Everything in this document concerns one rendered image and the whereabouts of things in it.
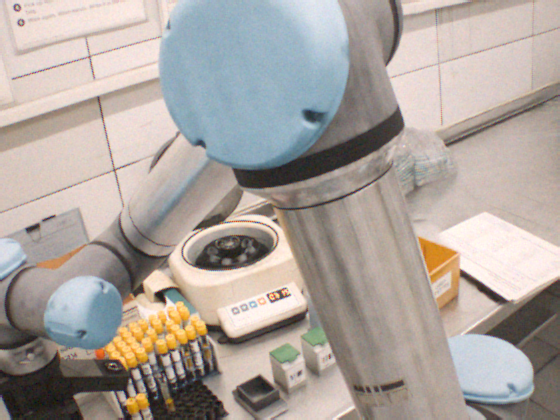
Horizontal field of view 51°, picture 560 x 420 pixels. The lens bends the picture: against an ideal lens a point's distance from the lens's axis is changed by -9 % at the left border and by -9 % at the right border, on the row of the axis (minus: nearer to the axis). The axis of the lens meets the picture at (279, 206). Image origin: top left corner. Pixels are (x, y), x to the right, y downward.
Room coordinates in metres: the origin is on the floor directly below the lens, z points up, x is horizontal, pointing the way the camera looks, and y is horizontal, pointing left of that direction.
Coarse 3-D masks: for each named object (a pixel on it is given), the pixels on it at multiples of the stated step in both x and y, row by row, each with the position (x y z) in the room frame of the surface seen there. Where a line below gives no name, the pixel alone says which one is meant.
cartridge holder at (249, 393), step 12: (240, 384) 0.78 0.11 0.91; (252, 384) 0.79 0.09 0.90; (264, 384) 0.79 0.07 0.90; (240, 396) 0.77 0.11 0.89; (252, 396) 0.77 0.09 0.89; (264, 396) 0.74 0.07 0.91; (276, 396) 0.75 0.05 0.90; (252, 408) 0.74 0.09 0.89; (264, 408) 0.74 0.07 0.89; (276, 408) 0.74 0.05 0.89; (288, 408) 0.74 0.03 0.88
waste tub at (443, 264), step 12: (420, 240) 1.07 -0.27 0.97; (432, 252) 1.04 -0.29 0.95; (444, 252) 1.02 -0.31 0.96; (456, 252) 0.99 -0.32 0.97; (432, 264) 1.04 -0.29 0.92; (444, 264) 0.96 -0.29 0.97; (456, 264) 0.98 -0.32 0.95; (432, 276) 0.93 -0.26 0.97; (444, 276) 0.96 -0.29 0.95; (456, 276) 0.98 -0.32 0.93; (444, 288) 0.96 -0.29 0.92; (456, 288) 0.98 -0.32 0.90; (444, 300) 0.96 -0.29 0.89
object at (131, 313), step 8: (80, 248) 1.13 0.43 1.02; (64, 256) 1.11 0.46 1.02; (40, 264) 1.09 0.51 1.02; (48, 264) 1.10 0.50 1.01; (56, 264) 1.10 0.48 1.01; (128, 296) 0.95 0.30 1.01; (128, 304) 0.90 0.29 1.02; (136, 304) 0.91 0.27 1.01; (128, 312) 0.90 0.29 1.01; (136, 312) 0.90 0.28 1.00; (128, 320) 0.89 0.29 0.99; (136, 320) 0.90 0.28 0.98; (128, 328) 0.89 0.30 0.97; (64, 352) 0.83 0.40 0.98; (72, 352) 0.83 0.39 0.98; (80, 352) 0.84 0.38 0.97; (88, 352) 0.85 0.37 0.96
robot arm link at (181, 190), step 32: (160, 160) 0.59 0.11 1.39; (192, 160) 0.55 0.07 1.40; (160, 192) 0.57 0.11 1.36; (192, 192) 0.55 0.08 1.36; (224, 192) 0.56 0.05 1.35; (128, 224) 0.60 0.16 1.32; (160, 224) 0.57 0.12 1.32; (192, 224) 0.58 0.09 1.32; (128, 256) 0.59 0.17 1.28; (160, 256) 0.60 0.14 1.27
